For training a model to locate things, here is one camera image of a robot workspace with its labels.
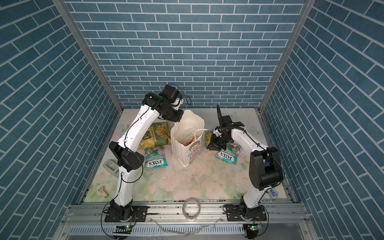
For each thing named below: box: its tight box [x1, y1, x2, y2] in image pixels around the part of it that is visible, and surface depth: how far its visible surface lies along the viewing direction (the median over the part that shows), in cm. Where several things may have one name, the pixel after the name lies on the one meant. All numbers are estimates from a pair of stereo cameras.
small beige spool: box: [98, 185, 109, 198], surface depth 81 cm
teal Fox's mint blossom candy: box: [215, 141, 243, 165], surface depth 95 cm
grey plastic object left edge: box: [103, 159, 120, 178], surface depth 88 cm
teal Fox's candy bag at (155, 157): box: [144, 146, 168, 170], surface depth 93 cm
